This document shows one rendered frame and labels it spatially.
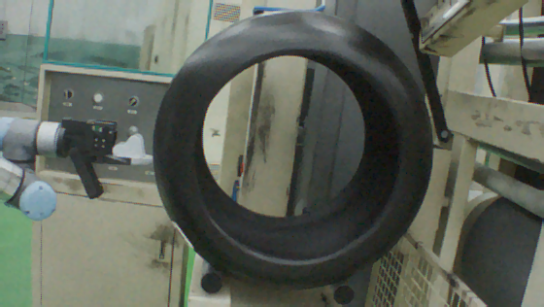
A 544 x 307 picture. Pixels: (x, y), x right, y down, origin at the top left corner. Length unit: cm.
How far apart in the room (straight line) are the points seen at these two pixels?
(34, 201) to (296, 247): 63
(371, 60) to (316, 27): 12
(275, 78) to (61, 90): 79
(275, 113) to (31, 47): 884
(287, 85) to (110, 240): 85
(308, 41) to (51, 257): 129
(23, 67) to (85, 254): 832
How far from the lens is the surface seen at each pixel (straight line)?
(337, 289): 113
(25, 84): 1008
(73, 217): 186
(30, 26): 1012
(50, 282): 198
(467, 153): 148
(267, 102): 138
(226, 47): 98
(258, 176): 141
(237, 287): 133
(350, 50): 100
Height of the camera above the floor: 135
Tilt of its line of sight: 9 degrees down
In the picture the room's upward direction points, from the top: 8 degrees clockwise
